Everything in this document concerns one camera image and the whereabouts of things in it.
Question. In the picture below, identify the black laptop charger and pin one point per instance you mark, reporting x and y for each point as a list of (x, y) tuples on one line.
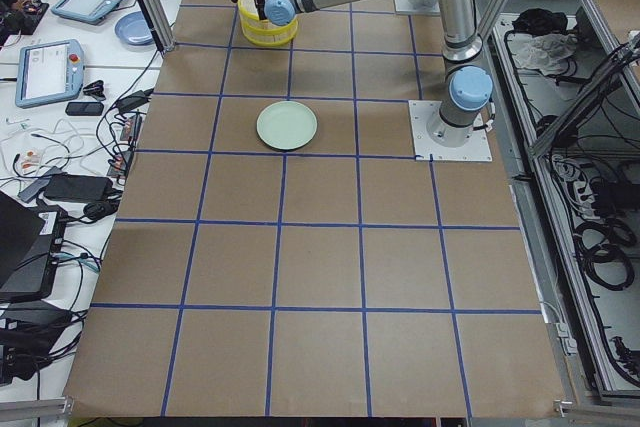
[(77, 188)]

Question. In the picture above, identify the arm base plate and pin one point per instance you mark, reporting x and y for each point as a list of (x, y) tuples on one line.
[(417, 7), (435, 140)]

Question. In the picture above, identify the pale green plate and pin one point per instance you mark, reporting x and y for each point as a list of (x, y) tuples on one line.
[(286, 125)]

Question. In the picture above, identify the yellow steamer basket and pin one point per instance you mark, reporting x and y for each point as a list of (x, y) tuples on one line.
[(276, 16), (267, 35)]

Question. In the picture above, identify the blue plate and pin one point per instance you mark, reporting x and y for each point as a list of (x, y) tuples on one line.
[(132, 29)]

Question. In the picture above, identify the blue teach pendant near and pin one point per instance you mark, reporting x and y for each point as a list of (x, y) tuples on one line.
[(49, 73)]

